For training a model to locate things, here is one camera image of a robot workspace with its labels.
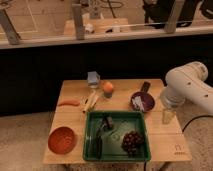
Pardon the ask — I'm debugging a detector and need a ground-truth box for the dark purple grape bunch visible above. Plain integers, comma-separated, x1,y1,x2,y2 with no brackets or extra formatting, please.
121,131,144,156

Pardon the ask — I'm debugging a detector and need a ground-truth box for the orange plastic bowl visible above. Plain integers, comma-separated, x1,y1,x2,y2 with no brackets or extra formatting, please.
48,127,77,155

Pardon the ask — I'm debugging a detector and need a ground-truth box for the green plastic tray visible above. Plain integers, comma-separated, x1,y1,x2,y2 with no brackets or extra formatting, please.
83,111,151,162

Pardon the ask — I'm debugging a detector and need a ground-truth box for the black cable on floor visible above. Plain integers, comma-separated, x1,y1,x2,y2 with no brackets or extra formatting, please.
181,114,213,133

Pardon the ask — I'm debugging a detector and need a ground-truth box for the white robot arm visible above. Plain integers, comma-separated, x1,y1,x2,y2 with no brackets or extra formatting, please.
160,61,213,124

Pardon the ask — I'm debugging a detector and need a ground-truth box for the orange fruit on cup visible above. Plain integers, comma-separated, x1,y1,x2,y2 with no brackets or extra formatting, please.
102,81,114,98

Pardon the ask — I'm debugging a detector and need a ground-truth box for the pale corn cob toy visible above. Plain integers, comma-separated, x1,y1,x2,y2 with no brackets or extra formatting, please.
83,90,99,113

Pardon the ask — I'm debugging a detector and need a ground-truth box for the dark utensil in tray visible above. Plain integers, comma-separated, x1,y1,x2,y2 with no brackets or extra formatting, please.
96,115,113,159

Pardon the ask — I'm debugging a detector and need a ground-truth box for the purple bowl with white item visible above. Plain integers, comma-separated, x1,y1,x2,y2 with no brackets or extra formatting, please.
130,92,155,112

